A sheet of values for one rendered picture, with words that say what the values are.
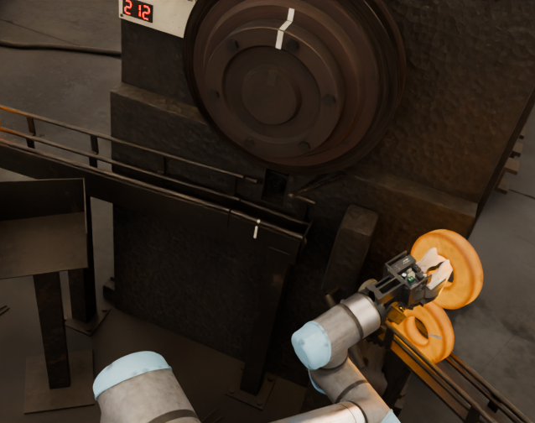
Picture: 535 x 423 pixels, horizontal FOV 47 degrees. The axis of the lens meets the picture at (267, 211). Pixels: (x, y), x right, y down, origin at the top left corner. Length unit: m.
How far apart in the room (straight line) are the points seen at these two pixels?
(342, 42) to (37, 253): 0.89
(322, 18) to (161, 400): 0.72
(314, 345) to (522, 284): 1.79
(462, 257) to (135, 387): 0.64
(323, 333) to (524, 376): 1.45
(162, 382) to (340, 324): 0.34
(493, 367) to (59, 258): 1.55
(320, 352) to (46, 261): 0.77
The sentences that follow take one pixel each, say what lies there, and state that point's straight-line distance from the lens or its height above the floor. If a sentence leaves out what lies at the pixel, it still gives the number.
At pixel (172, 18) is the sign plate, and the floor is 1.10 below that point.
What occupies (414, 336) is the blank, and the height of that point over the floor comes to 0.67.
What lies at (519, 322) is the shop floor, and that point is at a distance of 2.63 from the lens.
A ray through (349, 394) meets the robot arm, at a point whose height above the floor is 0.81.
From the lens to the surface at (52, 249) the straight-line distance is 1.62.
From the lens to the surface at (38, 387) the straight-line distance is 2.09.
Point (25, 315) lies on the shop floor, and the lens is 2.27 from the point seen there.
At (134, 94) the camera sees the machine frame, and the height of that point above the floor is 0.87.
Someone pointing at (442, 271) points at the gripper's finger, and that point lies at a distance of 1.22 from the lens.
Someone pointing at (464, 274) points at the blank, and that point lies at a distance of 1.24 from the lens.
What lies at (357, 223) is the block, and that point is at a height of 0.80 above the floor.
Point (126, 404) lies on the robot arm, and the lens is 0.94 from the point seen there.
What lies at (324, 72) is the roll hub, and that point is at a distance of 1.18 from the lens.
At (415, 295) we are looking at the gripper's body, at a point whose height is 0.91.
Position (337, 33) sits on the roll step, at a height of 1.26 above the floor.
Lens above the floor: 1.74
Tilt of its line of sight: 41 degrees down
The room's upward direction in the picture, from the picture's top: 11 degrees clockwise
